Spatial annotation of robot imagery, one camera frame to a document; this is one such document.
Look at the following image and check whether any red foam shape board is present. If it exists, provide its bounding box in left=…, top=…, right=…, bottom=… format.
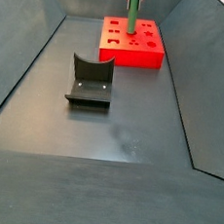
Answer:
left=98, top=17, right=165, bottom=69

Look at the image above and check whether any black regrasp holder fixture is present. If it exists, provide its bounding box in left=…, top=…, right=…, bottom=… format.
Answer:
left=64, top=55, right=115, bottom=108

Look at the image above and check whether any green cylinder peg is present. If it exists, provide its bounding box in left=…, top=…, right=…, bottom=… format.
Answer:
left=127, top=0, right=139, bottom=34

